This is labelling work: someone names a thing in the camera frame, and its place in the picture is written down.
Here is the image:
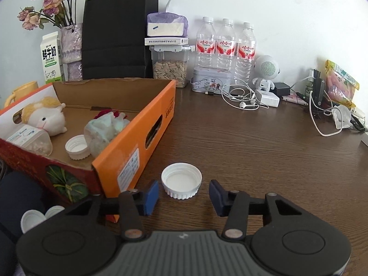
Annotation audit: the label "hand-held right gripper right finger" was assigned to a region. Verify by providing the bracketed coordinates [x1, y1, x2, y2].
[209, 179, 303, 241]

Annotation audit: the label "white rectangular power bank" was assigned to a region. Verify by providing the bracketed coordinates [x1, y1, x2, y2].
[255, 89, 280, 107]

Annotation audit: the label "white wired earphones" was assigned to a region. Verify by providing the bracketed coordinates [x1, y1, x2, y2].
[221, 82, 269, 110]

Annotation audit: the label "red orange cardboard box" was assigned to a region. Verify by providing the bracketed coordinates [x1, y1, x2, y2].
[0, 78, 176, 204]

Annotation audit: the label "flat white box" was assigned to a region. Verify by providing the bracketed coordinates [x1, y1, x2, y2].
[144, 37, 189, 46]

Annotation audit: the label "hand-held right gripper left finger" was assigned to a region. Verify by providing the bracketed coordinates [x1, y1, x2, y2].
[65, 180, 160, 241]

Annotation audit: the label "clear container of seeds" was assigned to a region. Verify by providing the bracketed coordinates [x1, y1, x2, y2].
[149, 45, 192, 89]

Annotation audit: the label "white charging cable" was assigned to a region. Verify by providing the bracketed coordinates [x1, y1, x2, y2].
[308, 92, 345, 137]

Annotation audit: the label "white crumpled plastic wrapper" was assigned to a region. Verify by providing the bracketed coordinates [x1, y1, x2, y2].
[331, 105, 353, 130]

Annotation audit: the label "pale printed tin box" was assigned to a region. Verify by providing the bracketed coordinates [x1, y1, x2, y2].
[190, 66, 235, 95]

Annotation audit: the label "white green milk carton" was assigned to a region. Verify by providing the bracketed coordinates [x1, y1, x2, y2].
[40, 32, 64, 85]

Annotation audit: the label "black power adapter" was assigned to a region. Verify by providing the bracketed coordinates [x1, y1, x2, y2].
[272, 82, 291, 97]

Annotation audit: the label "clear water bottle red label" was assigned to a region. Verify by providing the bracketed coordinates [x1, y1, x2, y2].
[216, 19, 237, 71]
[196, 17, 217, 69]
[235, 21, 256, 82]

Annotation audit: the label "black upright charger device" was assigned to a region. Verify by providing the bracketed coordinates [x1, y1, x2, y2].
[306, 69, 325, 107]

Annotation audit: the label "purple white mottled vase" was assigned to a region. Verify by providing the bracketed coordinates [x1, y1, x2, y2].
[60, 23, 84, 81]

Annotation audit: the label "black paper bag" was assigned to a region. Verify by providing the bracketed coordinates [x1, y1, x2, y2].
[82, 0, 159, 80]

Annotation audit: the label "white plastic bottle cap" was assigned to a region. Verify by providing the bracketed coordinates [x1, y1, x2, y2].
[65, 135, 89, 161]
[21, 209, 46, 234]
[44, 205, 66, 219]

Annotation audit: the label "translucent plastic bag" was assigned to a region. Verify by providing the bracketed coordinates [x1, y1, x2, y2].
[83, 112, 130, 158]

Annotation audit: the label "yellow pink snack bag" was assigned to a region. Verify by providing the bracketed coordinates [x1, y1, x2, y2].
[325, 60, 360, 108]

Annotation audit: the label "red fabric flower hair clip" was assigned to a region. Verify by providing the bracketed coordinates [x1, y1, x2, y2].
[94, 109, 127, 121]

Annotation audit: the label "yellow white plush alpaca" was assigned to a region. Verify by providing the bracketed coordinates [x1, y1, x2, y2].
[21, 96, 68, 137]

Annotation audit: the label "purple tissue pack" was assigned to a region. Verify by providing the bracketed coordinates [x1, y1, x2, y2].
[147, 0, 189, 38]

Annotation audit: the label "large white plastic cap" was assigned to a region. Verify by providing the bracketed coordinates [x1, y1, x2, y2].
[161, 163, 203, 200]

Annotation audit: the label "yellow ceramic mug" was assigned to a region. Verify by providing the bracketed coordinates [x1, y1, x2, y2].
[3, 81, 39, 108]

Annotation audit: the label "white robot speaker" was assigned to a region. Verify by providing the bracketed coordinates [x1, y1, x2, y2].
[251, 55, 281, 91]

